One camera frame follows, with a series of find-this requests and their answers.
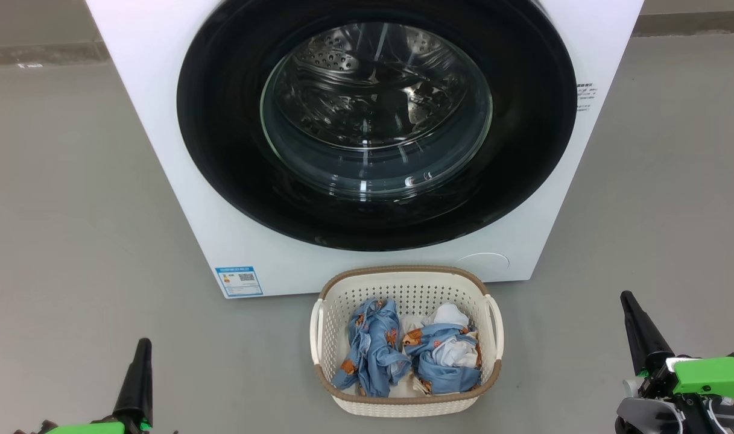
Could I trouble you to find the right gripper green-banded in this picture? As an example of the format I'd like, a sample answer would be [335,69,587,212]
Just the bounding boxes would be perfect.
[620,291,734,434]

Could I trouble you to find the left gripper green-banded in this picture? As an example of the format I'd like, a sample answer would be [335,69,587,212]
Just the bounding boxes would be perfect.
[14,338,177,434]

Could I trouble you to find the blue garment with orange print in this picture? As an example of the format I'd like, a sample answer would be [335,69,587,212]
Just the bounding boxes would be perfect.
[332,298,413,397]

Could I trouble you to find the grey washing machine door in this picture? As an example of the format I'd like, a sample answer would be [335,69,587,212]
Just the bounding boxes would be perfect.
[177,0,578,252]

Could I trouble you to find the white front-load washing machine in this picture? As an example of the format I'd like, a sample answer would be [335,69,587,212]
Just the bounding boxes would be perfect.
[86,0,645,299]

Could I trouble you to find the steel washing machine drum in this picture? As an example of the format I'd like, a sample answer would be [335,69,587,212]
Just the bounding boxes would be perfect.
[279,25,485,154]

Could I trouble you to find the blue energy label sticker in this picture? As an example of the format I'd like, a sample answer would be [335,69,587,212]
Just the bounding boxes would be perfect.
[215,266,264,298]

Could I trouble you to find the round white filter cover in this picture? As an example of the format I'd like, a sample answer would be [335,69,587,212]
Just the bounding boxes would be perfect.
[454,252,510,281]

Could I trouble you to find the cream perforated laundry basket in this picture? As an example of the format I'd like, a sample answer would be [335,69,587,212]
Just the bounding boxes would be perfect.
[309,265,504,418]

